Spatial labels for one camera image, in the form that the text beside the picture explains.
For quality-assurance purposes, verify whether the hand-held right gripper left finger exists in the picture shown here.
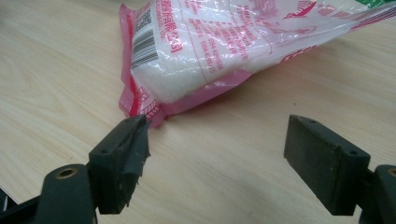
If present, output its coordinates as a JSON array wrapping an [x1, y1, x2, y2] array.
[[88, 114, 152, 216]]

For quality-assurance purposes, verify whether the pink and white plastic bag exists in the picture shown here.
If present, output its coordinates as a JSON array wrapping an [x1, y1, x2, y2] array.
[[118, 0, 396, 129]]

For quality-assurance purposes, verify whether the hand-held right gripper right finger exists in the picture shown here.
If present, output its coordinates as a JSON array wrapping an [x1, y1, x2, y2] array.
[[283, 114, 372, 217]]

